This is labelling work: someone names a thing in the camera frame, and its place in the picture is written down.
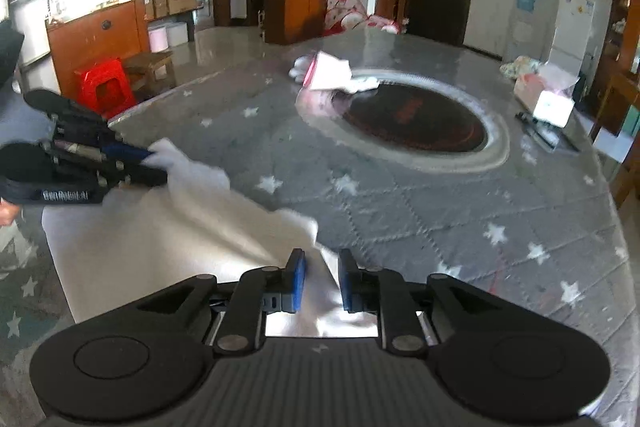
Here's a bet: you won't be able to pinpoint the white rag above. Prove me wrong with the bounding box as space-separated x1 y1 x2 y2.
289 57 382 96

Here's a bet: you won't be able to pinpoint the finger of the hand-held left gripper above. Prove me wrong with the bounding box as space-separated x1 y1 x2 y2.
107 168 169 188
102 142 156 163

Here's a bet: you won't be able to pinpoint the low wooden stool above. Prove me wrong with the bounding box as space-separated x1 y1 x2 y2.
122 52 176 100

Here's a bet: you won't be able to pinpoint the floral cloth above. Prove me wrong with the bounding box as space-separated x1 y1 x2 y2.
500 56 544 80

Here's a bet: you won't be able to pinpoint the small wooden cabinet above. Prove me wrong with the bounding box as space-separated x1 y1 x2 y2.
375 0 406 21

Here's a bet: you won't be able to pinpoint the water dispenser with blue bottle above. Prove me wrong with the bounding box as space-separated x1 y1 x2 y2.
510 0 541 58

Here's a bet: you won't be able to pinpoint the pink and white buckets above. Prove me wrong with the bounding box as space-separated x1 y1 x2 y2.
148 22 189 54

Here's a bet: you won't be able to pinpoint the cream white garment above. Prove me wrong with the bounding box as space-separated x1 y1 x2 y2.
42 137 382 339

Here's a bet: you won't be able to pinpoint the wooden glass display cabinet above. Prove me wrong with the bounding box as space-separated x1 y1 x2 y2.
600 0 640 84

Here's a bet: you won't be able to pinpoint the wooden console table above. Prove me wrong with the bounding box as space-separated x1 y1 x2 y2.
590 72 640 208

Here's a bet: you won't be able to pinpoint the white refrigerator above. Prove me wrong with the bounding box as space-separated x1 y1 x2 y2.
547 0 596 71

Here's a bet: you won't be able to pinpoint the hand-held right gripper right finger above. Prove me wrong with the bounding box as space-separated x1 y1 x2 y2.
338 249 506 354

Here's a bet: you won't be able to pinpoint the round black table stove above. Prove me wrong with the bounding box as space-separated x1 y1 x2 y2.
295 69 511 174

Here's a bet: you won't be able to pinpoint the person's left hand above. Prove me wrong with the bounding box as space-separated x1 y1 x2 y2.
0 202 22 228

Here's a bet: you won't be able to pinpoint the cardboard boxes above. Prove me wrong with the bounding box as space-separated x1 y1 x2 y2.
145 0 199 20

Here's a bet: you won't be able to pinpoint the red plastic stool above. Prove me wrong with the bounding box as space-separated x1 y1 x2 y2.
75 59 137 120

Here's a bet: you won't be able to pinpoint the pink white packet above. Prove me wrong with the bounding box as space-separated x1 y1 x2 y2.
301 52 354 91

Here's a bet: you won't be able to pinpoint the wooden arched room divider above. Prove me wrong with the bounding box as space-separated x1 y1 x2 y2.
30 0 331 94

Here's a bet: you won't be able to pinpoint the pink children's play tent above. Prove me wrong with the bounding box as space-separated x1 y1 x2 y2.
322 0 404 37

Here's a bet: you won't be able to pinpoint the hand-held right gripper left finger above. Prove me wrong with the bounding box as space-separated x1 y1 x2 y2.
135 249 307 355

